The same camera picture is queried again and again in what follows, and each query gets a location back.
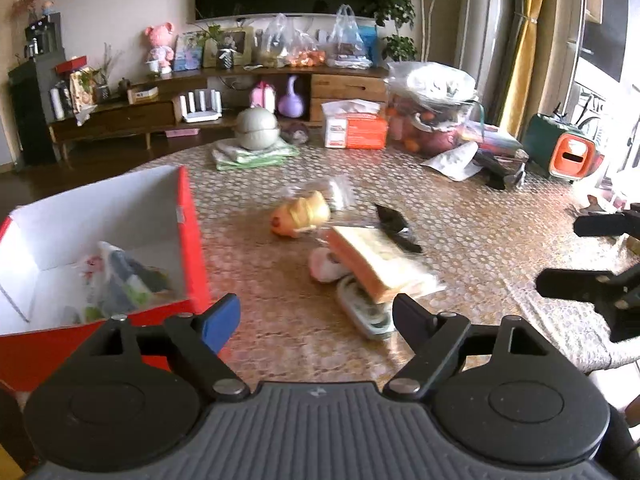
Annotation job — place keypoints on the clear plastic shopping bag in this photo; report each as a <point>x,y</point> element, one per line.
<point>346,47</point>

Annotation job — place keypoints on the long wooden sideboard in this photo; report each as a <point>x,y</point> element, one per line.
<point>316,85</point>

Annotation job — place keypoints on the bag of oranges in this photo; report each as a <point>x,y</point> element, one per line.
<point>282,44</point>

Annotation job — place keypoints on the red lidded gift bag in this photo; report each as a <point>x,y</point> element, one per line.
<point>73,94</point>

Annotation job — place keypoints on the grey-green round ceramic pot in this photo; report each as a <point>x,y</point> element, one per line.
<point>256,129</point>

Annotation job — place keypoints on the wooden picture frame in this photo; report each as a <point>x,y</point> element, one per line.
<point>232,46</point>

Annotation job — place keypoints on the orange white tissue box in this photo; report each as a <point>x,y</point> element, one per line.
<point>357,124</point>

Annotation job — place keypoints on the black clip object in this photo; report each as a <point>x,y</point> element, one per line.
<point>503,173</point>

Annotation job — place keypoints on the pink white small bag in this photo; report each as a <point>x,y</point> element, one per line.
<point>264,95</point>

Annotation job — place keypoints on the purple gourd-shaped bottle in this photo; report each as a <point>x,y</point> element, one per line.
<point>291,105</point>

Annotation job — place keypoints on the white correction tape dispenser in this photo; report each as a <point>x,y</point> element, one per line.
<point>374,321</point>

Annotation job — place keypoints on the red cardboard box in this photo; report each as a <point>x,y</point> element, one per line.
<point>129,244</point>

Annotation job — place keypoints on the bagged marker pens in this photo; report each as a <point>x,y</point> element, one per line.
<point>114,282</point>

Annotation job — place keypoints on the yellow curtain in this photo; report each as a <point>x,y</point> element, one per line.
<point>520,60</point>

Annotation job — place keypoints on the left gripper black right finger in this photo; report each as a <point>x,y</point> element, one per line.
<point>436,341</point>

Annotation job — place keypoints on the clear bag of cotton swabs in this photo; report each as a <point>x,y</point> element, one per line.
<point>336,190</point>

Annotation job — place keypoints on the folded green white cloth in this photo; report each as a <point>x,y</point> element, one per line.
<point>228,154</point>

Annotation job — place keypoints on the green orange pet carrier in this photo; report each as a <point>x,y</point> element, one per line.
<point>560,150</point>

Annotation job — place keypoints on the black packet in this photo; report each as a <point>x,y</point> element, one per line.
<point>394,225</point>

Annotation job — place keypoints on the yellow hotdog plush toy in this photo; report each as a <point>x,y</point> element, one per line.
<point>301,215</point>

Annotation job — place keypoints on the bagged toast bread slice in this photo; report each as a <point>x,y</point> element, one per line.
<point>382,269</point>

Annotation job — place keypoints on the black cabinet with coffee machine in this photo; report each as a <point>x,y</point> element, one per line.
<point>30,84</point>

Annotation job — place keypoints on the pink bear plush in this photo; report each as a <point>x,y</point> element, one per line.
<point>161,53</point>

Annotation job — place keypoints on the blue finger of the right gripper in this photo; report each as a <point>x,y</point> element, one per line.
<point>626,221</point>

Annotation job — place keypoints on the white wifi router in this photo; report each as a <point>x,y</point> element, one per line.
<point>202,105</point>

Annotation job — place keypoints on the large clear bag of goods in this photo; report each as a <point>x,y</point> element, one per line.
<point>429,106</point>

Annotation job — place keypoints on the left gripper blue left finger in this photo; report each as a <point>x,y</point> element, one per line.
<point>196,340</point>

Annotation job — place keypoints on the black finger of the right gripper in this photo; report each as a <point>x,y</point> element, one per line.
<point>601,288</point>

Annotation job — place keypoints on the white paper pouch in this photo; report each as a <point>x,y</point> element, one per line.
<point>456,164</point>

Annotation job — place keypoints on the small cardboard box on sideboard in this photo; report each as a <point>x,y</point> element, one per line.
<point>142,94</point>

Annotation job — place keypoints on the green indoor tree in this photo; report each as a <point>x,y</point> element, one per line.
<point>410,38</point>

